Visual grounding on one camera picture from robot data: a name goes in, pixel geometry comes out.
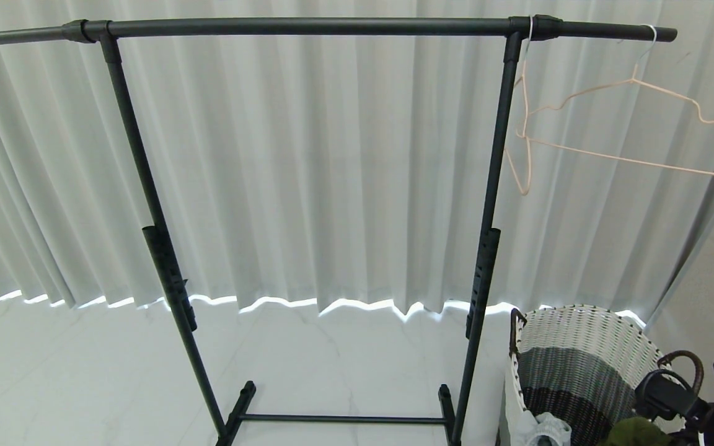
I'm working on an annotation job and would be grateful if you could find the pink clothes hanger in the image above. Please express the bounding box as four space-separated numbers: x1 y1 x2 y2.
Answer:
504 37 532 196
515 36 714 181

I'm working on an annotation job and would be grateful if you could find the white laundry basket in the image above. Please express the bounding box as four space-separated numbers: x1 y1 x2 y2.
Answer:
498 305 705 446

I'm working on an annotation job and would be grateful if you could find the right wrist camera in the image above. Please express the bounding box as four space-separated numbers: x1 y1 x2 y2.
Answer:
635 369 702 423

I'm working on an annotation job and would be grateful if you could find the green printed shirt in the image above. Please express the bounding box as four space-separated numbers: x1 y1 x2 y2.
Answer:
602 417 674 446

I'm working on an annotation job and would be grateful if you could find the white curtain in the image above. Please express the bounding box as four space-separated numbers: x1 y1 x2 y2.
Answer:
0 0 714 326

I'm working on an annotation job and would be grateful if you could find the black clothes rack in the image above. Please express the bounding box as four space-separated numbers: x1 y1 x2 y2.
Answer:
0 15 678 446

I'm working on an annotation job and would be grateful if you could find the pale grey garment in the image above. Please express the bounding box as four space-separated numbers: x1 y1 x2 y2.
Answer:
509 412 573 446

